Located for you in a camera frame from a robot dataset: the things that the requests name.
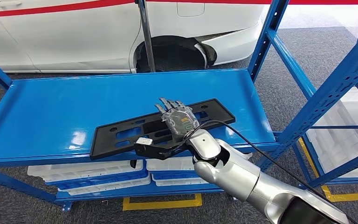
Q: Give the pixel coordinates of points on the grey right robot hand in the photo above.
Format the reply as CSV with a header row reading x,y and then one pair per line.
x,y
180,120

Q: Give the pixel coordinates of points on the black plastic plate frame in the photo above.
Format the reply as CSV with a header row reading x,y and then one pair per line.
x,y
103,150

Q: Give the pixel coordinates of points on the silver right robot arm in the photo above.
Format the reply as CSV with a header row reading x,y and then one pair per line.
x,y
244,179

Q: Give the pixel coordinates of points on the yellow floor tape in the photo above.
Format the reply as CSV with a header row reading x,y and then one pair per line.
x,y
163,205
349,197

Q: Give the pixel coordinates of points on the grey metal pole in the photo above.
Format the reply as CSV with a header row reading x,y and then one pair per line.
x,y
146,37

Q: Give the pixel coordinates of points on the white car with red stripe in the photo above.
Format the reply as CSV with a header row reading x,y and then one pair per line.
x,y
74,40

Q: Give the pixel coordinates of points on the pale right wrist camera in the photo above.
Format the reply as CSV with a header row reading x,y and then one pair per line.
x,y
143,141

